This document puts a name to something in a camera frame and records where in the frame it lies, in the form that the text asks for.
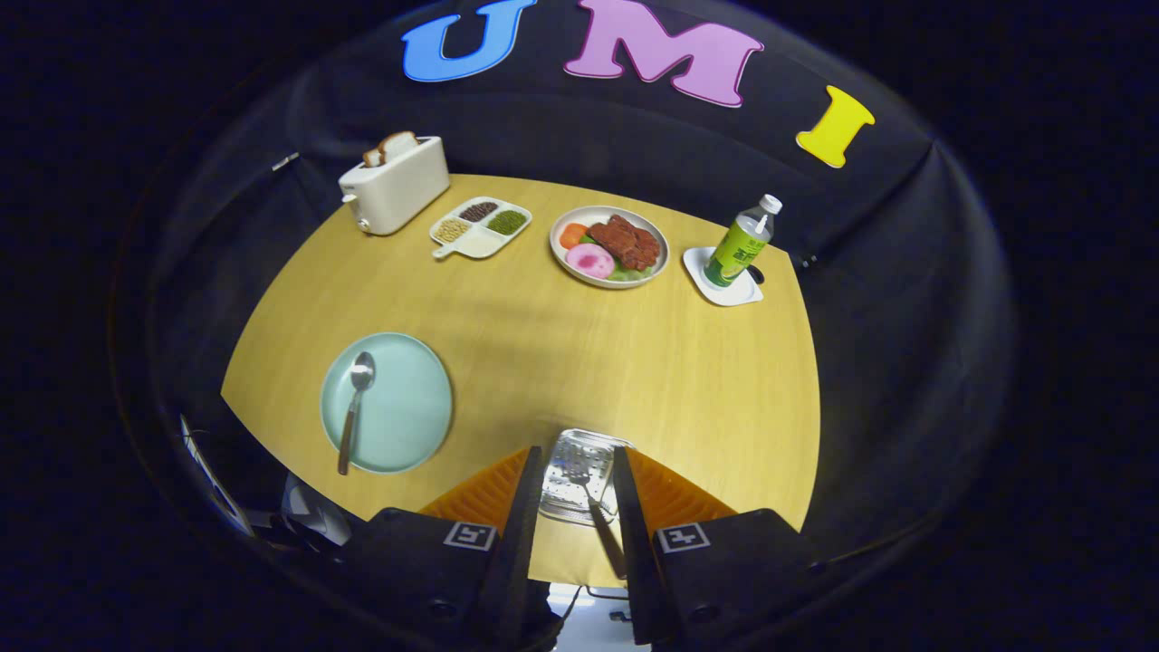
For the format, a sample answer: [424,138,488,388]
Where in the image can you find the silver metal fork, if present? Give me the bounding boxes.
[566,457,627,580]

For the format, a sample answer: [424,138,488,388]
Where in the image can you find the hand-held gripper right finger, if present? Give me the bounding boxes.
[612,444,829,646]

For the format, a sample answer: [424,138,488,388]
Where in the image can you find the perforated metal basket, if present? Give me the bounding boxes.
[538,428,635,528]

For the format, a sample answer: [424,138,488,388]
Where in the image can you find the white divided snack tray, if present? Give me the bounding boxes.
[429,197,533,262]

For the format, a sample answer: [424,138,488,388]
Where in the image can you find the silver metal spoon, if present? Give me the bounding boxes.
[337,351,377,477]

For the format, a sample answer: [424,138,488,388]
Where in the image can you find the pink round food slice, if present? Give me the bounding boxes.
[565,243,617,281]

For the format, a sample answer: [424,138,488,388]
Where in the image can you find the red meat slices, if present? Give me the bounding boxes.
[587,214,662,273]

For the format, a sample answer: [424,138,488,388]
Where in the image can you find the green label drink bottle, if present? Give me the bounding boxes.
[703,194,784,289]

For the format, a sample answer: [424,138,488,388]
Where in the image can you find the white round food plate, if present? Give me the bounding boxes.
[549,206,671,290]

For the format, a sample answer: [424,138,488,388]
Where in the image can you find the light blue round plate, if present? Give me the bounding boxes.
[320,332,454,475]

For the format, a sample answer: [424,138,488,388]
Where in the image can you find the white square coaster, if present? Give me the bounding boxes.
[682,245,765,307]

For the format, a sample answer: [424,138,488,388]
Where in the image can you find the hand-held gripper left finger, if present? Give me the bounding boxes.
[340,444,544,648]

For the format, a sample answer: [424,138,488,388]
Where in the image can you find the cream white toaster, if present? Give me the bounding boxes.
[339,136,451,237]

